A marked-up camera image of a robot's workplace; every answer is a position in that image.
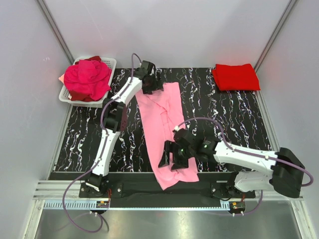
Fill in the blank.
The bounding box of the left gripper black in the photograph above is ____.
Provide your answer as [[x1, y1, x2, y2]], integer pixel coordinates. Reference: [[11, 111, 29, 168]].
[[143, 72, 163, 95]]

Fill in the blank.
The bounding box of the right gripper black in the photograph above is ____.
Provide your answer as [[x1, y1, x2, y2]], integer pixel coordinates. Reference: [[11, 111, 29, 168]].
[[158, 140, 195, 170]]

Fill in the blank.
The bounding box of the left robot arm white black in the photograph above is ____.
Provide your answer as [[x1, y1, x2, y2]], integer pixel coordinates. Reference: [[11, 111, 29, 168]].
[[85, 61, 163, 197]]

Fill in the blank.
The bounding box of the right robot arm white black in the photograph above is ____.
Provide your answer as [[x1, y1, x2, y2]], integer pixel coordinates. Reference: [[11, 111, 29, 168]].
[[158, 128, 305, 198]]

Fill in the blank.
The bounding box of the crumpled magenta t shirt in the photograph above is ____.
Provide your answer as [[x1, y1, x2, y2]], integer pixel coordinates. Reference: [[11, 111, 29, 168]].
[[63, 59, 112, 101]]

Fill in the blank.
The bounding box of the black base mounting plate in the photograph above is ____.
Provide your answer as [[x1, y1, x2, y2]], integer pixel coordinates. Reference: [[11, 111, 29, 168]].
[[79, 172, 256, 209]]

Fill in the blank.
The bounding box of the light pink t shirt in basket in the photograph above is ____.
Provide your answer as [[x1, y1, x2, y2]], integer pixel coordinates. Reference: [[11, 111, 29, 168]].
[[58, 74, 64, 83]]

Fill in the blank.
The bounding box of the folded red t shirt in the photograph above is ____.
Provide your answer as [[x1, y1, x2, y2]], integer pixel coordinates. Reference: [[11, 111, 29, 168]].
[[212, 64, 260, 91]]

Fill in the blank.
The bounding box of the aluminium rail front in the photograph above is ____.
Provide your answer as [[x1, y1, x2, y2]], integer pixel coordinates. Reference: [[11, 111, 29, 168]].
[[32, 180, 306, 212]]

